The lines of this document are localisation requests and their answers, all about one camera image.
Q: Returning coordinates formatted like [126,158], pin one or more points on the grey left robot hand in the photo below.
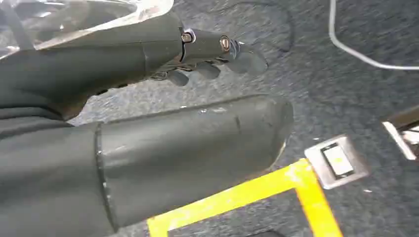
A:
[137,157]

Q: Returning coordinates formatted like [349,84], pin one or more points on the clear plastic wrist cover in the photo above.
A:
[82,16]

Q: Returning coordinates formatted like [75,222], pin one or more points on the yellow floor tape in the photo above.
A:
[294,186]

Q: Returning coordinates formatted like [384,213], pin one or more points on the steel floor socket plate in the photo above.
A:
[337,161]

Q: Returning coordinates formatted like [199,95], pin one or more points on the dark metal table leg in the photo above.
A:
[404,130]

